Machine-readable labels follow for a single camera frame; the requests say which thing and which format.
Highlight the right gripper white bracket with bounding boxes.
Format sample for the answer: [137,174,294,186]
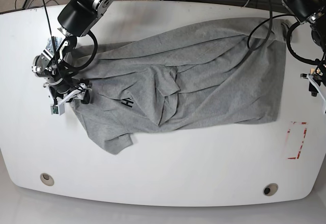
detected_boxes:
[43,78,92,105]

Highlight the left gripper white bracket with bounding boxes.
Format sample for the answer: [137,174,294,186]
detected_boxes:
[300,73,325,104]

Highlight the grey T-shirt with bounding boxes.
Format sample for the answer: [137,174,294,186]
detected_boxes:
[71,18,289,155]

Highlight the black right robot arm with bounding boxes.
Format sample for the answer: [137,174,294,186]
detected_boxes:
[32,0,113,115]

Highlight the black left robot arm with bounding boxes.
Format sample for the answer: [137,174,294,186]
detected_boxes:
[281,0,325,100]

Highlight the red tape rectangle marking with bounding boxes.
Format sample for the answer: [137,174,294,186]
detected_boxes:
[285,122,308,160]

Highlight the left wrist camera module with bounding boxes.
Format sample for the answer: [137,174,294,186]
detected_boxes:
[322,100,326,115]

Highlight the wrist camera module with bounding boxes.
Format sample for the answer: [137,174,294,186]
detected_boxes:
[322,100,326,115]
[50,103,65,116]

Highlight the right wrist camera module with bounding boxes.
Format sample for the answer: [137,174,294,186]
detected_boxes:
[50,103,65,116]

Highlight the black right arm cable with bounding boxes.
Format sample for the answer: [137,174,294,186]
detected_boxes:
[37,0,99,92]

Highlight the left table cable grommet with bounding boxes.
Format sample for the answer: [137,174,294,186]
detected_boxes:
[40,173,55,186]

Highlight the table cable grommet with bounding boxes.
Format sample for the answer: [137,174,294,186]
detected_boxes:
[263,183,278,197]
[40,173,55,186]

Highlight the right table cable grommet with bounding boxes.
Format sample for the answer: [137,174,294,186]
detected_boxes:
[263,183,278,197]

